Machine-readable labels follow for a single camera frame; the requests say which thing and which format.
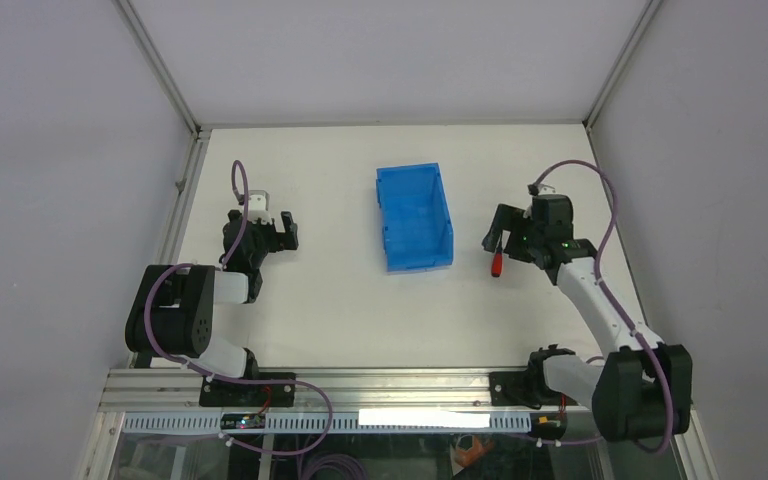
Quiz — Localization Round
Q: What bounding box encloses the red handled black screwdriver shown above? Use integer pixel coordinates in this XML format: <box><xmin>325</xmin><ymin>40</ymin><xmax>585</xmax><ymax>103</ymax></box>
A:
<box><xmin>491</xmin><ymin>233</ymin><xmax>504</xmax><ymax>278</ymax></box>

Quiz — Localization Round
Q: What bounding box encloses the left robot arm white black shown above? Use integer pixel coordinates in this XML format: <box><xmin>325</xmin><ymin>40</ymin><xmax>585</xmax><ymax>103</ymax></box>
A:
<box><xmin>128</xmin><ymin>225</ymin><xmax>507</xmax><ymax>368</ymax></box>

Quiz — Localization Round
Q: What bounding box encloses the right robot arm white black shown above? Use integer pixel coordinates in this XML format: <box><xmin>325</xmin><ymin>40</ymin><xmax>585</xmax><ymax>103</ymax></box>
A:
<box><xmin>482</xmin><ymin>194</ymin><xmax>693</xmax><ymax>443</ymax></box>

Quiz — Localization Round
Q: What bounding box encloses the blue plastic bin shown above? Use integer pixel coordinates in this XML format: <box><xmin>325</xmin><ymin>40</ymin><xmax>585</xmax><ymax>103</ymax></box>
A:
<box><xmin>376</xmin><ymin>163</ymin><xmax>454</xmax><ymax>273</ymax></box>

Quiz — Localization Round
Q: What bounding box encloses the orange object under table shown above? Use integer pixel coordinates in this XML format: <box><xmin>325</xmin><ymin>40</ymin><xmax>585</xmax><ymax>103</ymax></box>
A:
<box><xmin>451</xmin><ymin>434</ymin><xmax>495</xmax><ymax>468</ymax></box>

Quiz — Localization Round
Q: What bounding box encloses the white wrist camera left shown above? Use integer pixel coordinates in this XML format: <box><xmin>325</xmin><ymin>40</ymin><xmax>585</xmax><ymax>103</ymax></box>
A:
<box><xmin>246</xmin><ymin>190</ymin><xmax>273</xmax><ymax>224</ymax></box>

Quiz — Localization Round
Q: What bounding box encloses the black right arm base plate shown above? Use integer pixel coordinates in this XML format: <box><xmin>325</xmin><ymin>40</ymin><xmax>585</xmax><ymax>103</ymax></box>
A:
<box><xmin>488</xmin><ymin>370</ymin><xmax>578</xmax><ymax>409</ymax></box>

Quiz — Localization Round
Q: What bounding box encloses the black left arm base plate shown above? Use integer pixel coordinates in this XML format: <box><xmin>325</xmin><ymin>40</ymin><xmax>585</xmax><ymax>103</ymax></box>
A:
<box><xmin>198</xmin><ymin>371</ymin><xmax>296</xmax><ymax>409</ymax></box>

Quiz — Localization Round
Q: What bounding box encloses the aluminium rail frame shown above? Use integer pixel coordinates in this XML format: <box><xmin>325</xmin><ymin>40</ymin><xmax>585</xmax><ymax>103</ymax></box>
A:
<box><xmin>97</xmin><ymin>368</ymin><xmax>697</xmax><ymax>413</ymax></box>

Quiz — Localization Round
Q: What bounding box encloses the white slotted cable duct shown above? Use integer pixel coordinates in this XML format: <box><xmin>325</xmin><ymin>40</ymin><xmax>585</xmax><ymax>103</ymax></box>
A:
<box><xmin>122</xmin><ymin>409</ymin><xmax>532</xmax><ymax>435</ymax></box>

